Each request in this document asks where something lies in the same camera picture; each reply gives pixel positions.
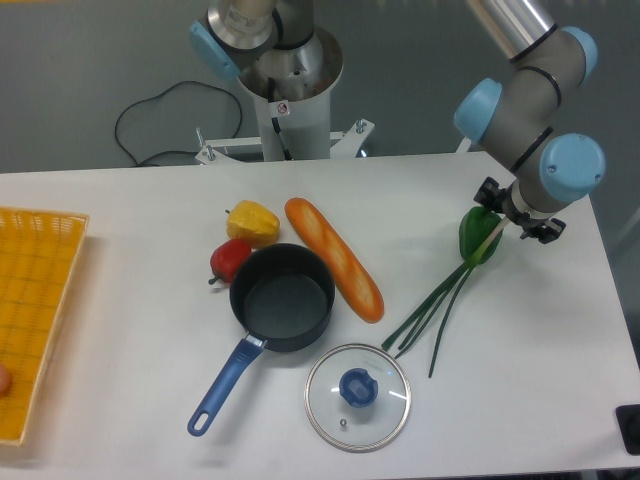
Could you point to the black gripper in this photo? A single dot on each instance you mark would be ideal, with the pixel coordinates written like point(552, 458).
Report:
point(510, 202)

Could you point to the green onion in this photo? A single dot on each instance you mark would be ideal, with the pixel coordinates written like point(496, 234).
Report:
point(448, 290)

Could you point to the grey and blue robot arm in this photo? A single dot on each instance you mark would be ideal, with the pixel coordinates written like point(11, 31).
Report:
point(508, 121)

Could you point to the green bell pepper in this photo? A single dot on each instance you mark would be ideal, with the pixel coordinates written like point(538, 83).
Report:
point(476, 225)

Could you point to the orange baguette bread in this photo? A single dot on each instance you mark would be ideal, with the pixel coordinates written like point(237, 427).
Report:
point(354, 282)

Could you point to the black object at table edge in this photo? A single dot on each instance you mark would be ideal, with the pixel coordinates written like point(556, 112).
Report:
point(628, 418)

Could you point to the glass lid with blue knob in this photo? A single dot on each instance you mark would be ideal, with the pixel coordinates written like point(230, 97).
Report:
point(357, 398)

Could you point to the yellow bell pepper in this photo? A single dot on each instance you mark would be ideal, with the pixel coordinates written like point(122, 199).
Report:
point(253, 223)

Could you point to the red bell pepper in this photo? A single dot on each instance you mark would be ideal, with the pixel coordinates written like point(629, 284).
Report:
point(226, 260)

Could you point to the yellow woven basket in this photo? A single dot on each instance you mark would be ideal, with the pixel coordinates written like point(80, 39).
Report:
point(39, 252)

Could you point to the dark saucepan with blue handle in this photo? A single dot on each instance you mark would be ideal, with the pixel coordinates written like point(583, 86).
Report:
point(282, 296)

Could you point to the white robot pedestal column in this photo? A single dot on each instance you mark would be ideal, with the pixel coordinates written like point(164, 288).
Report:
point(291, 92)

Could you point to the white metal base frame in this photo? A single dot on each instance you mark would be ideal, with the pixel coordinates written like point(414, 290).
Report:
point(235, 147)

